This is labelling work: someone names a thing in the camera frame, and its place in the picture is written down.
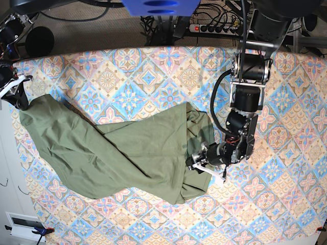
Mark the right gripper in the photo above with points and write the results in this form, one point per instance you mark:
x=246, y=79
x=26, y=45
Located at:
x=14, y=90

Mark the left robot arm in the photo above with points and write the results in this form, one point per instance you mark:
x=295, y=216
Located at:
x=249, y=73

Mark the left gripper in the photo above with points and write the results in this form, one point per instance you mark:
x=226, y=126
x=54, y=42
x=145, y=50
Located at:
x=209, y=154

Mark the patterned tablecloth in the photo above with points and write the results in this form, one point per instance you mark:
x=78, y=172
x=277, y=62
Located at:
x=278, y=196

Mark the green t-shirt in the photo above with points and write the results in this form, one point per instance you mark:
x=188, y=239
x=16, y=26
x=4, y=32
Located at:
x=97, y=161

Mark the black round stool base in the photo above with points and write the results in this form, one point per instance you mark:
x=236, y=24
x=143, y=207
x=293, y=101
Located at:
x=39, y=42

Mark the blue orange clamp bottom left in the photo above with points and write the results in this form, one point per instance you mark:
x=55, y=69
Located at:
x=42, y=231

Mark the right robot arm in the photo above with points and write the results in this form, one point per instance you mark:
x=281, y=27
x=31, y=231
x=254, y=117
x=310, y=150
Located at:
x=12, y=27

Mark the white power strip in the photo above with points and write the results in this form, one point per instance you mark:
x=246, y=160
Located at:
x=212, y=29

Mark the orange clamp bottom right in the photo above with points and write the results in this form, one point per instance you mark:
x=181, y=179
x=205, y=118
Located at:
x=321, y=229

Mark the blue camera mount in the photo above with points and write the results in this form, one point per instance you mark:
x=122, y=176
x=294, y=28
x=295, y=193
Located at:
x=161, y=7

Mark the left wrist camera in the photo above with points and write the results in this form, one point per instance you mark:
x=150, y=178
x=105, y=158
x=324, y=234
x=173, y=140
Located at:
x=220, y=180

